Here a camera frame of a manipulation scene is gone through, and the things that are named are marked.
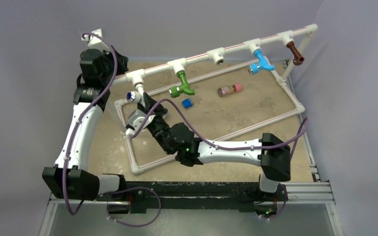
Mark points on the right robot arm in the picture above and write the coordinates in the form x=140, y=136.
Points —
x=269, y=153

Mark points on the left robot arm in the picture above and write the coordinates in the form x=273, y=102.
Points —
x=69, y=175

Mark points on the blue water faucet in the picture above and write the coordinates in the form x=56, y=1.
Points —
x=262, y=63

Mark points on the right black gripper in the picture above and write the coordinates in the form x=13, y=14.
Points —
x=149, y=104

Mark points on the green water faucet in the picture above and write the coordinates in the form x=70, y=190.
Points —
x=184, y=87

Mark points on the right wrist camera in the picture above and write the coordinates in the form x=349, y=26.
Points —
x=135, y=120

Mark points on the white pvc pipe frame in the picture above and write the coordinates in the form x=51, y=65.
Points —
x=301, y=38

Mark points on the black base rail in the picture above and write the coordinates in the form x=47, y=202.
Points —
x=241, y=196

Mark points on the pink capped bottle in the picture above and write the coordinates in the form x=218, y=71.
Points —
x=224, y=91

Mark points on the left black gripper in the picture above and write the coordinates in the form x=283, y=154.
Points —
x=121, y=64

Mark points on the white water faucet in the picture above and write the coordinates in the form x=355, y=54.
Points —
x=135, y=94

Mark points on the brown water faucet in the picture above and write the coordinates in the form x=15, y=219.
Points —
x=298, y=59

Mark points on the blue cube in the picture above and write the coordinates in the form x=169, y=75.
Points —
x=187, y=103

